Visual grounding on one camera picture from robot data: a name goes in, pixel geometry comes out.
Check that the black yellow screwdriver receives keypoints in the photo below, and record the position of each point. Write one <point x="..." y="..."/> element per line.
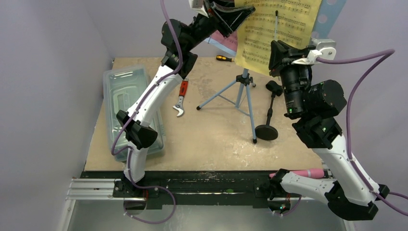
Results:
<point x="224" y="58"/>

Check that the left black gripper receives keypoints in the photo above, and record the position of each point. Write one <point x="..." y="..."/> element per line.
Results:
<point x="233" y="16"/>

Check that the clear plastic storage box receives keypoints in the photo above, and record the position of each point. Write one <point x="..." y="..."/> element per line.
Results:
<point x="121" y="89"/>

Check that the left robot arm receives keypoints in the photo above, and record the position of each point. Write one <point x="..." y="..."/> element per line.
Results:
<point x="179" y="39"/>

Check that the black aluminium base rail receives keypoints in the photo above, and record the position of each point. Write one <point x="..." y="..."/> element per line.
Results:
<point x="159" y="188"/>

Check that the yellow sheet music page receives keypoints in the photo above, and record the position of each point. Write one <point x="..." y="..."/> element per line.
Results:
<point x="290" y="21"/>

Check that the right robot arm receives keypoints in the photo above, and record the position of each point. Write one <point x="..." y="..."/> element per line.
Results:
<point x="351" y="194"/>

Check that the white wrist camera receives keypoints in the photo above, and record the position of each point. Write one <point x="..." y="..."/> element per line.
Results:
<point x="198" y="6"/>
<point x="324" y="48"/>

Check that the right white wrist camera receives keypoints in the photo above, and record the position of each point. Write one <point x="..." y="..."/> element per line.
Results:
<point x="324" y="48"/>

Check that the pink sheet music page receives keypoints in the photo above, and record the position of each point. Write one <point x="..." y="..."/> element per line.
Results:
<point x="226" y="44"/>

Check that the red handled adjustable wrench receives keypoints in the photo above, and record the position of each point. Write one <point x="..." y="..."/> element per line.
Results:
<point x="182" y="92"/>

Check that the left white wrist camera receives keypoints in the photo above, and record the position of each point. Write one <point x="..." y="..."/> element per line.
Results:
<point x="198" y="6"/>

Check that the black microphone stand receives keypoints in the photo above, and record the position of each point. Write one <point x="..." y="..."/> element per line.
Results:
<point x="266" y="131"/>

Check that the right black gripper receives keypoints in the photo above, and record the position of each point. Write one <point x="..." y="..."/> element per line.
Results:
<point x="287" y="64"/>

